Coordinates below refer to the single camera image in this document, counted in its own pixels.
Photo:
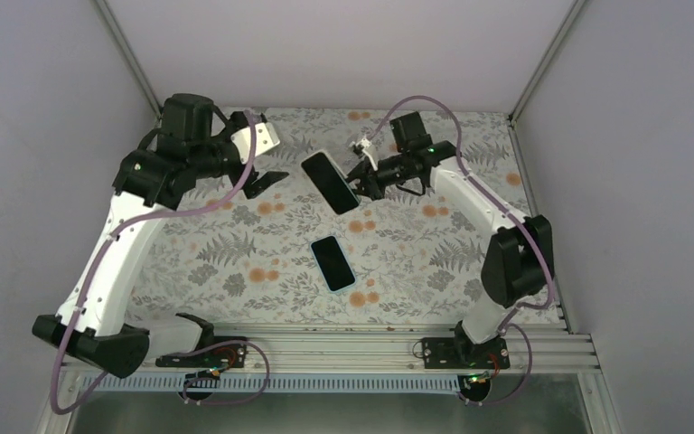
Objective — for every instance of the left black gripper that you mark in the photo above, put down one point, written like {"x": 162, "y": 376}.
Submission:
{"x": 264, "y": 182}

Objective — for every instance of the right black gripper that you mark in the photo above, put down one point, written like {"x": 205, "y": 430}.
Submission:
{"x": 369, "y": 184}

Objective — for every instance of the black phone from beige case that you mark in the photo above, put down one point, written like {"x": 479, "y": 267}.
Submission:
{"x": 330, "y": 183}

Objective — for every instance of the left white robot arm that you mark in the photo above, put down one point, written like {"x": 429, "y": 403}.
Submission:
{"x": 90, "y": 324}

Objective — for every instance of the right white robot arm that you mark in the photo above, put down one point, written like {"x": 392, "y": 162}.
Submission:
{"x": 518, "y": 266}

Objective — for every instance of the floral patterned table mat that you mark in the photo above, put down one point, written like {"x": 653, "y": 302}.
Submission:
{"x": 286, "y": 257}

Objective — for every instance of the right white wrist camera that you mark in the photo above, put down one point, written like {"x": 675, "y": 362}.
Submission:
{"x": 364, "y": 149}

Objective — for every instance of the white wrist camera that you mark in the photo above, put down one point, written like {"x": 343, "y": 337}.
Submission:
{"x": 364, "y": 149}
{"x": 266, "y": 139}

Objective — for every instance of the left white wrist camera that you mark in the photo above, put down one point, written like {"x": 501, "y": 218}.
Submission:
{"x": 266, "y": 139}

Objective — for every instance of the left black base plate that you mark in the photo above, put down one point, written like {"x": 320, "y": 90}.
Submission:
{"x": 227, "y": 352}

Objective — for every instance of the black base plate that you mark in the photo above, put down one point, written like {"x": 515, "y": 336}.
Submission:
{"x": 440, "y": 353}
{"x": 227, "y": 352}

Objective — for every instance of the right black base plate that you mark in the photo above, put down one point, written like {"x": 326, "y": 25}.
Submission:
{"x": 440, "y": 353}

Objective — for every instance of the aluminium rail frame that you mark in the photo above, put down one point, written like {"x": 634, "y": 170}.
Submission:
{"x": 374, "y": 348}

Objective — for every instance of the slotted grey cable duct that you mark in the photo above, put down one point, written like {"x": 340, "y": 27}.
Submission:
{"x": 287, "y": 383}

